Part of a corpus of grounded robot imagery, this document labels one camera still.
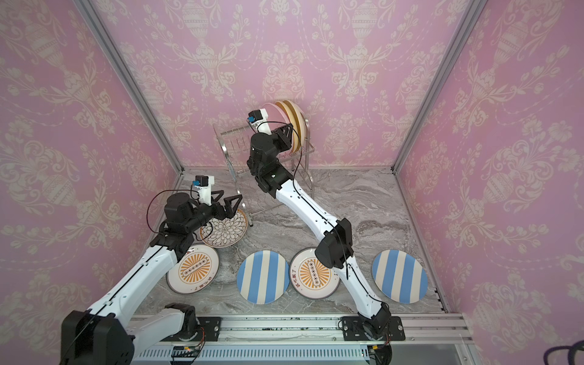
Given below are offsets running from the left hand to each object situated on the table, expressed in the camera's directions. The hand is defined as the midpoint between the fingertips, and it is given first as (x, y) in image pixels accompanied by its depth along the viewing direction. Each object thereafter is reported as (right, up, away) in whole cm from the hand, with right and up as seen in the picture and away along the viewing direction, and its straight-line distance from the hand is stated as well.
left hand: (233, 195), depth 77 cm
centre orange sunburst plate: (+27, -31, +8) cm, 42 cm away
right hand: (+21, +22, -3) cm, 30 cm away
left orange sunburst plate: (-18, -30, +10) cm, 36 cm away
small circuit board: (-15, -50, -4) cm, 53 cm away
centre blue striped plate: (+9, -31, +8) cm, 33 cm away
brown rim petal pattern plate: (-9, -17, +20) cm, 27 cm away
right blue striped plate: (+61, -31, +8) cm, 69 cm away
